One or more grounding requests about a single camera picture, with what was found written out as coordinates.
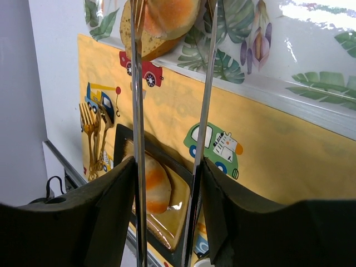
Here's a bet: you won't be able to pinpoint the yellow vehicle-print placemat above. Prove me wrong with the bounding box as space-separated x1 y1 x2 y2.
77 35 355 204

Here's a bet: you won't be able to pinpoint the floral serving tray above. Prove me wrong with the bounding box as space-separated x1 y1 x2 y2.
83 0 356 140

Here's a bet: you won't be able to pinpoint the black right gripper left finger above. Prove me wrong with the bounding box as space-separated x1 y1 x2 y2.
1 157 135 266

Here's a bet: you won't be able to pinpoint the sliced bread piece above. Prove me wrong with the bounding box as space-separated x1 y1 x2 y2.
120 1 182 61

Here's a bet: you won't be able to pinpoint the gold spoon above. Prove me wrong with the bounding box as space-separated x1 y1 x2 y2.
92 105 105 172

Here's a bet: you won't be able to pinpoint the small round bun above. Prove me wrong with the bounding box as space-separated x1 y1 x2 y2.
144 0 200 40

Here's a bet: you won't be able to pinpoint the gold fork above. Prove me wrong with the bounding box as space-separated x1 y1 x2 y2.
79 103 96 181

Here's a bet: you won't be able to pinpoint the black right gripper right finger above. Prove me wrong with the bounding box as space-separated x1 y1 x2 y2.
201 159 355 266

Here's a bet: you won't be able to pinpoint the dark square plate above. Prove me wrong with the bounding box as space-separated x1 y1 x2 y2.
113 123 197 267

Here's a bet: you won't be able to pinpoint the metal serving tongs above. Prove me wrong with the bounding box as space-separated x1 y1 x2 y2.
130 1 218 266

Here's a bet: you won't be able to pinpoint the twisted ring bread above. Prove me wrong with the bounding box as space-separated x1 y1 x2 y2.
122 154 172 214

